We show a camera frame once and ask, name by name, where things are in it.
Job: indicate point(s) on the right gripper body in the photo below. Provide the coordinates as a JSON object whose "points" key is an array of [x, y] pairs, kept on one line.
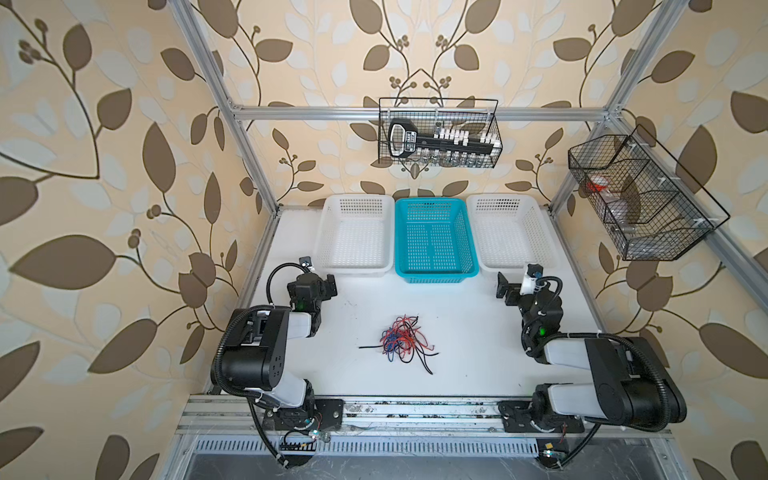
{"points": [[516, 291]]}

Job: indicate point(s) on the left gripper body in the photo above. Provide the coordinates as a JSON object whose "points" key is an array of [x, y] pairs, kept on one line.
{"points": [[325, 287]]}

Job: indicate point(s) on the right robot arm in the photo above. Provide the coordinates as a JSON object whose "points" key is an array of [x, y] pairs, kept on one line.
{"points": [[629, 385]]}

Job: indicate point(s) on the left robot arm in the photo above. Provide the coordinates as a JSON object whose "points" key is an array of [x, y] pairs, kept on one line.
{"points": [[250, 363]]}

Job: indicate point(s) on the right white plastic basket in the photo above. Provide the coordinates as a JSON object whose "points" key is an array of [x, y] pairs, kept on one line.
{"points": [[509, 232]]}

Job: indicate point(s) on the white plastic basket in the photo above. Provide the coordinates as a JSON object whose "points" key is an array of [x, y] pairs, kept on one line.
{"points": [[355, 236], [509, 232]]}

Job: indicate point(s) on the left white plastic basket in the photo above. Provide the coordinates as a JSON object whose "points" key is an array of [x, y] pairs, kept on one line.
{"points": [[355, 236]]}

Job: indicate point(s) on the teal plastic basket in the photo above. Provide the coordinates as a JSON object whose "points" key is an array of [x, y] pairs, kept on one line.
{"points": [[434, 241]]}

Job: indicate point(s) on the red item in side basket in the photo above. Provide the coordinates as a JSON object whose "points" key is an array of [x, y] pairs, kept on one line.
{"points": [[595, 184]]}

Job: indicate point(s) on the black tool in basket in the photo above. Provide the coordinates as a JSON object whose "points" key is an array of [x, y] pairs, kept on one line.
{"points": [[403, 139]]}

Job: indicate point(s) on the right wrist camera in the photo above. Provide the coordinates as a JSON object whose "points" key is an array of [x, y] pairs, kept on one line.
{"points": [[532, 274]]}

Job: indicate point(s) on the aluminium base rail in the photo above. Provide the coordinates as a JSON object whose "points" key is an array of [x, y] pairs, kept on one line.
{"points": [[356, 415]]}

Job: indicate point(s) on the side black wire basket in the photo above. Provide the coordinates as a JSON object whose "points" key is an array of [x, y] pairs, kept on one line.
{"points": [[656, 208]]}

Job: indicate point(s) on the back black wire basket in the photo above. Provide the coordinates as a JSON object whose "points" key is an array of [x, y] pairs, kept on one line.
{"points": [[471, 114]]}

